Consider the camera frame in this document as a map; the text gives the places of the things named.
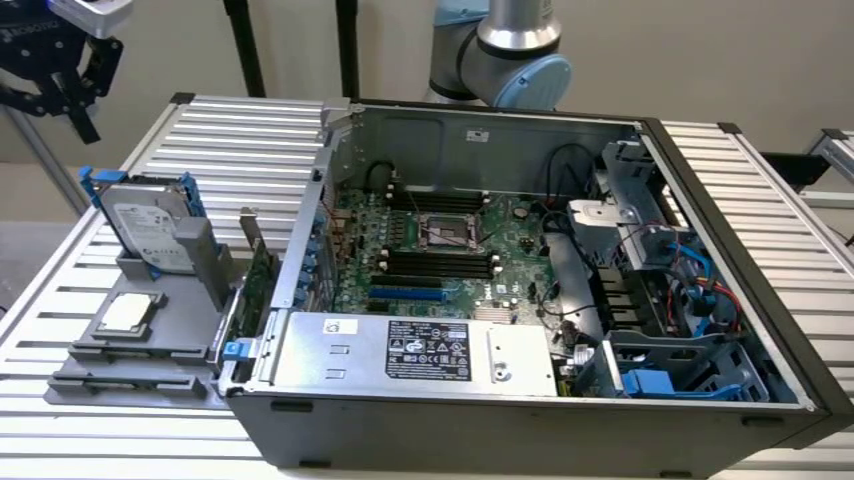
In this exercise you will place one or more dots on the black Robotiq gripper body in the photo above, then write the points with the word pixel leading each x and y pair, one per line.
pixel 36 47

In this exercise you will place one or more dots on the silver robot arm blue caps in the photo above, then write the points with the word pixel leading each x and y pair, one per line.
pixel 513 35

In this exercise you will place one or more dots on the hard disk in blue caddy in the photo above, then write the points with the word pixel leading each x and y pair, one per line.
pixel 143 222

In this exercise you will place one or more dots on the metal disk bay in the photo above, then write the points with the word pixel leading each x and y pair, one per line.
pixel 620 225

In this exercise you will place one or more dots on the black stand pole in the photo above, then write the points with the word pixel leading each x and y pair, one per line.
pixel 245 45
pixel 347 45

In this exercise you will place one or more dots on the silver CPU chip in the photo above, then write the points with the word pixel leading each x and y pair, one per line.
pixel 129 312

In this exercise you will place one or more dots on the green graphics card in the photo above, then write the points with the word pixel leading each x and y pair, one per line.
pixel 256 280

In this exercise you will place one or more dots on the grey parts rack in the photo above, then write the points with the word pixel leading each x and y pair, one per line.
pixel 133 345

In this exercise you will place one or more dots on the black RAM slot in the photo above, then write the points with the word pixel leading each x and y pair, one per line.
pixel 436 196
pixel 440 265
pixel 433 207
pixel 440 253
pixel 440 271
pixel 440 259

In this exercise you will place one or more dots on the blue case latch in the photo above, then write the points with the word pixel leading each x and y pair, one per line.
pixel 237 350

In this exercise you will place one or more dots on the CPU socket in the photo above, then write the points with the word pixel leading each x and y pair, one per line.
pixel 448 231

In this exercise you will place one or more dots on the black expansion slot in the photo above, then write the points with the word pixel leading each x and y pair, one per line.
pixel 407 282

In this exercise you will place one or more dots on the blue expansion slot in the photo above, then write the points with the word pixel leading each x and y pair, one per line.
pixel 407 295

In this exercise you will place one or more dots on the silver power supply unit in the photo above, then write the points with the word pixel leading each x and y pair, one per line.
pixel 373 355

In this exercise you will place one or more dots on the green motherboard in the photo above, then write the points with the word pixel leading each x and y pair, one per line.
pixel 507 280

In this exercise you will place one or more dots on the silver chipset heatsink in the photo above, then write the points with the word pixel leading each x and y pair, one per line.
pixel 495 314

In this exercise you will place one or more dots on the black open PC case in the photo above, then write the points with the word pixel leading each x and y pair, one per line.
pixel 507 430

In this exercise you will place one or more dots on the blue plastic clip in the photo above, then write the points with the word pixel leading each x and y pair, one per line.
pixel 646 384

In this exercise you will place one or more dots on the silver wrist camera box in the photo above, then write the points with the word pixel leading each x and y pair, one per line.
pixel 86 15

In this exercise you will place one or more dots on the aluminium frame post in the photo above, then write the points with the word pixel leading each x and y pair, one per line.
pixel 46 155

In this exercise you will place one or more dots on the black air duct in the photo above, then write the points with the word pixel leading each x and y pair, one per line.
pixel 572 280

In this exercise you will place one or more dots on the black metal bracket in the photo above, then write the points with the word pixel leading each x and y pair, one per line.
pixel 794 169

